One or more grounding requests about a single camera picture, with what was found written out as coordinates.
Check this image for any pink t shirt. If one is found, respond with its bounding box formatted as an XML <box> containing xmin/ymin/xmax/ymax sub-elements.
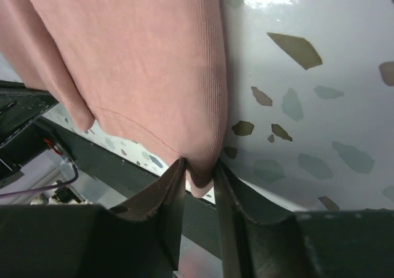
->
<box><xmin>1</xmin><ymin>0</ymin><xmax>228</xmax><ymax>197</ymax></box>

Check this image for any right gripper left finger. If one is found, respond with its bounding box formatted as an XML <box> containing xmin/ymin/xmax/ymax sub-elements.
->
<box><xmin>1</xmin><ymin>159</ymin><xmax>186</xmax><ymax>277</ymax></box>

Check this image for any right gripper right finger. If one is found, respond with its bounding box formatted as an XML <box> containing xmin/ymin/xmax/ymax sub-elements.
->
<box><xmin>214</xmin><ymin>162</ymin><xmax>393</xmax><ymax>277</ymax></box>

